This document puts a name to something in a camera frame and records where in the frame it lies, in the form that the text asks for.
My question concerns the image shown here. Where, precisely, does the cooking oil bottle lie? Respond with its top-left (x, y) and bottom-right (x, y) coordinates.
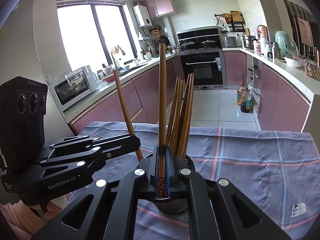
top-left (236, 83), bottom-right (246, 106)

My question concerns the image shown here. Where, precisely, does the left hand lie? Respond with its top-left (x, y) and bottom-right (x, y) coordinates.
top-left (30, 194), bottom-right (70, 220)

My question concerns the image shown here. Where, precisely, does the dark soy sauce bottle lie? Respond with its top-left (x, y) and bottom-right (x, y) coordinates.
top-left (240, 88), bottom-right (252, 113)

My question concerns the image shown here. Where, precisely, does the black mesh utensil cup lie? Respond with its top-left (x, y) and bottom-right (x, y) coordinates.
top-left (137, 146), bottom-right (195, 215)

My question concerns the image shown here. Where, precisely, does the white microwave oven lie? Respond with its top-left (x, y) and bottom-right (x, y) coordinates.
top-left (49, 65), bottom-right (98, 112)

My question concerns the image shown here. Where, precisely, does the black camera box left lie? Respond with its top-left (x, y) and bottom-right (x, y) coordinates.
top-left (1, 76), bottom-right (48, 174)

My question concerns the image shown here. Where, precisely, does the pink wall cabinet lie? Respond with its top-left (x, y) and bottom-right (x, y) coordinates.
top-left (139, 0), bottom-right (175, 18)

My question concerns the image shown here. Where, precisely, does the plaid grey tablecloth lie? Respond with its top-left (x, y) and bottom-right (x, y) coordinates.
top-left (79, 121), bottom-right (319, 239)

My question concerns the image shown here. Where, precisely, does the black built-in oven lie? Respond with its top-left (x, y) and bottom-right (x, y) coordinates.
top-left (177, 26), bottom-right (227, 90)

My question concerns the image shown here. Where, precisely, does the steel pot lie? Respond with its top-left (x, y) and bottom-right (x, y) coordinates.
top-left (242, 35), bottom-right (256, 50)

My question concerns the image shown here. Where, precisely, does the wooden chopstick red end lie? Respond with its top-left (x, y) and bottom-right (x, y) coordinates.
top-left (181, 74), bottom-right (194, 159)
top-left (176, 74), bottom-right (192, 158)
top-left (175, 80), bottom-right (185, 157)
top-left (171, 79), bottom-right (183, 156)
top-left (166, 76), bottom-right (180, 144)
top-left (113, 69), bottom-right (144, 162)
top-left (158, 43), bottom-right (167, 198)

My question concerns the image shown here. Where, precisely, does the white water heater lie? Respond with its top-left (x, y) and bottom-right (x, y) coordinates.
top-left (133, 4), bottom-right (152, 28)

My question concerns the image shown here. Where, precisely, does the wall spice rack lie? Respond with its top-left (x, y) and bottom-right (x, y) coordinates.
top-left (215, 11), bottom-right (246, 34)

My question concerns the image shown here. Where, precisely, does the pink bowl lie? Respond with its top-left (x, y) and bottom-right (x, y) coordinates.
top-left (103, 74), bottom-right (115, 82)

